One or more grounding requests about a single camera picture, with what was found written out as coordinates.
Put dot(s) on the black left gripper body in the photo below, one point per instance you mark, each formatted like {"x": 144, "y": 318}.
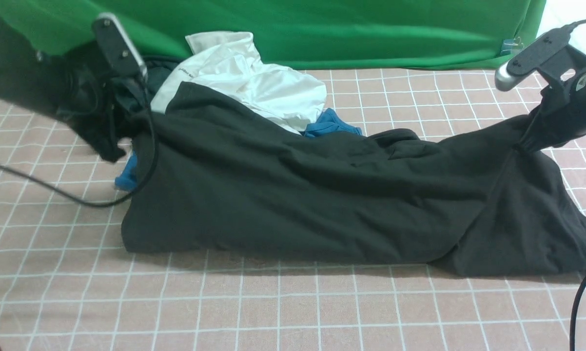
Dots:
{"x": 89, "y": 108}

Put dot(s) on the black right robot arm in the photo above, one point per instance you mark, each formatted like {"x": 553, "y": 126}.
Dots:
{"x": 576, "y": 86}

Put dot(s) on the green backdrop cloth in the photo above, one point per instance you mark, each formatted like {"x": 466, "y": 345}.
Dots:
{"x": 303, "y": 34}

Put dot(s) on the dark teal shirt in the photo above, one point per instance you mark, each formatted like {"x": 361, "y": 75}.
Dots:
{"x": 158, "y": 70}

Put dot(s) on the pink checkered tablecloth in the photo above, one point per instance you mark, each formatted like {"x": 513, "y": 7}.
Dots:
{"x": 66, "y": 283}

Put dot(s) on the dark gray long-sleeve shirt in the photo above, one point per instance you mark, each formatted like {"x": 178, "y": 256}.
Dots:
{"x": 228, "y": 179}

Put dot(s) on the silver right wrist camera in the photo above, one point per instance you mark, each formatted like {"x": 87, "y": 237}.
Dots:
{"x": 550, "y": 55}

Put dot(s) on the white shirt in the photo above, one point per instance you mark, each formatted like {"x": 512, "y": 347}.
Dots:
{"x": 230, "y": 63}

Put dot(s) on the blue shirt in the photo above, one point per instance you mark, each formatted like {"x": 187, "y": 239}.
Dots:
{"x": 328, "y": 122}

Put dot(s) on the blue binder clip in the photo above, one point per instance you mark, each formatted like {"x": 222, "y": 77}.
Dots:
{"x": 511, "y": 46}

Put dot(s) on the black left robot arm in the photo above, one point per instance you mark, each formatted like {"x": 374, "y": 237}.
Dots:
{"x": 31, "y": 78}

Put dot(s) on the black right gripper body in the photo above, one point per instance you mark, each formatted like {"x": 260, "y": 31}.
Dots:
{"x": 551, "y": 124}

